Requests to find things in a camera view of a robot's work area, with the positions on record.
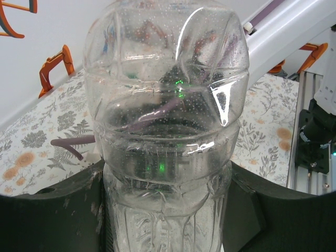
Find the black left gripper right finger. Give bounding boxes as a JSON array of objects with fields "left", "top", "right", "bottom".
[{"left": 223, "top": 161, "right": 336, "bottom": 252}]

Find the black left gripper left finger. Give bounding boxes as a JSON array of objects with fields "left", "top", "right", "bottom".
[{"left": 0, "top": 159, "right": 112, "bottom": 252}]

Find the large crinkled clear bottle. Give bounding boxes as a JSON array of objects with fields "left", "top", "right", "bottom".
[{"left": 83, "top": 0, "right": 250, "bottom": 252}]

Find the floral patterned table mat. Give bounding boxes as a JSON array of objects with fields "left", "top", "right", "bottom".
[{"left": 0, "top": 70, "right": 300, "bottom": 196}]

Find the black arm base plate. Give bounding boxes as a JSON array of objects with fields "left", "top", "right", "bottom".
[{"left": 295, "top": 109, "right": 332, "bottom": 174}]

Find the wide aluminium frame rail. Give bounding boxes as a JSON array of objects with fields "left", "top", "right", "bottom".
[{"left": 286, "top": 70, "right": 336, "bottom": 196}]

